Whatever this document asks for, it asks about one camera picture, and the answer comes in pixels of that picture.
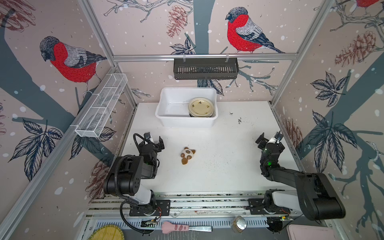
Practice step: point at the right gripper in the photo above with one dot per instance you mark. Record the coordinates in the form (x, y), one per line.
(264, 142)

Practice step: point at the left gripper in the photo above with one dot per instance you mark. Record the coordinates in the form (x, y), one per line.
(158, 146)

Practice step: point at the small yellowish saucer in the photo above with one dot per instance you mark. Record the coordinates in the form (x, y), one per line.
(201, 108)

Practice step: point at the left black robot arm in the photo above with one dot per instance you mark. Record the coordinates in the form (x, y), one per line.
(126, 173)

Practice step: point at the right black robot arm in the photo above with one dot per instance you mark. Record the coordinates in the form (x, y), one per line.
(315, 196)

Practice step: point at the white plastic bin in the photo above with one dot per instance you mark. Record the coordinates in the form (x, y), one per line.
(172, 110)

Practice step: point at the black hanging basket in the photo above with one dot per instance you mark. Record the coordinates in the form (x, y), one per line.
(206, 69)

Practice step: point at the metal cup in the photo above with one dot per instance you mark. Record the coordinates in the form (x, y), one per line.
(239, 224)

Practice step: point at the pink tray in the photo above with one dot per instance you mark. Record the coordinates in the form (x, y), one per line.
(301, 232)

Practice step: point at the yellow woven mat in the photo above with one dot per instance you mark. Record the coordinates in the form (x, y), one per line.
(108, 232)

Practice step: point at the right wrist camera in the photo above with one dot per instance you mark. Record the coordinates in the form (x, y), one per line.
(274, 140)

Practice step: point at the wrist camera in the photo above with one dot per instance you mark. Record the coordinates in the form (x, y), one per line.
(148, 138)
(274, 140)

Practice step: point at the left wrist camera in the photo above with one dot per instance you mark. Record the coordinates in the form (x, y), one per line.
(148, 138)

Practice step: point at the white wire mesh shelf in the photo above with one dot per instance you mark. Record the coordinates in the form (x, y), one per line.
(99, 112)

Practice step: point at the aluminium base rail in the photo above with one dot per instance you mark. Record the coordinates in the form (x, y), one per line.
(184, 206)

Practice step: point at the pink handled scraper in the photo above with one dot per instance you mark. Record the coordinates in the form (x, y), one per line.
(168, 227)

